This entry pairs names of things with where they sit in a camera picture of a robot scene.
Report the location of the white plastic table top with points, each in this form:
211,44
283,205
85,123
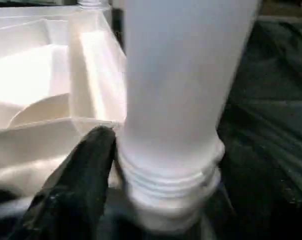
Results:
31,75

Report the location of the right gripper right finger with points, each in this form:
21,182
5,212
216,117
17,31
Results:
271,210

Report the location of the white plastic table leg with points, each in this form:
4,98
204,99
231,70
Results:
93,4
181,75

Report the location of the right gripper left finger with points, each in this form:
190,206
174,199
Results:
71,195

